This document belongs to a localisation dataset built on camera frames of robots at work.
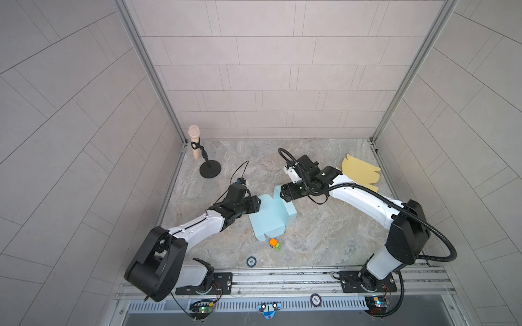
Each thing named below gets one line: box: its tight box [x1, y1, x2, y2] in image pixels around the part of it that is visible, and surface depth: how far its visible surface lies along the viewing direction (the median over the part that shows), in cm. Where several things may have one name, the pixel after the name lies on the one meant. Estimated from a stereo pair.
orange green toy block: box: [269, 237, 282, 252], surface depth 80 cm
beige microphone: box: [187, 124, 201, 160], surface depth 86 cm
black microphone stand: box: [190, 137, 222, 179], surface depth 103 cm
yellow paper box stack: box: [341, 153, 382, 193], surface depth 107 cm
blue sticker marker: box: [258, 302, 283, 320], surface depth 67 cm
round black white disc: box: [309, 293, 323, 308], surface depth 69 cm
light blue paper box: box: [248, 184, 298, 242], surface depth 86 cm
